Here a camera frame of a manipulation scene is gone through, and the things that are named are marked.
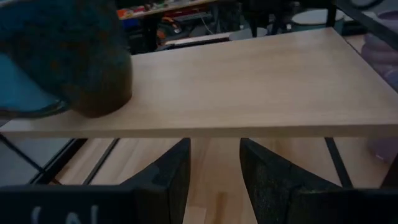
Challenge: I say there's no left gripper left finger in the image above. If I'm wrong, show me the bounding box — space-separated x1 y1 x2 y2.
119 138 192 224

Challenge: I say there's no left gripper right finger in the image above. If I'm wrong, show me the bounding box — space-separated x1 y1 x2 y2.
239 138 345 224

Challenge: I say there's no smooth purple mug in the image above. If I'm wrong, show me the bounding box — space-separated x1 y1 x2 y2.
366 136 398 165

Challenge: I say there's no dark green brown mug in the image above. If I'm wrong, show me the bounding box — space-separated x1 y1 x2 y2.
0 0 134 119

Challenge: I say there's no ribbed lilac mug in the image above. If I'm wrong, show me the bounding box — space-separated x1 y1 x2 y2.
360 9 398 91

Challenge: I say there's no grey-green mug white inside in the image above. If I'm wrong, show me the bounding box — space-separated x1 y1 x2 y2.
291 8 345 32

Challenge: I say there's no cluttered workbench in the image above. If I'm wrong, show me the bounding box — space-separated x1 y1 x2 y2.
116 0 218 54

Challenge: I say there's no wooden shelf black metal frame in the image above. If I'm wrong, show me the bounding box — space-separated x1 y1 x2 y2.
0 0 398 190

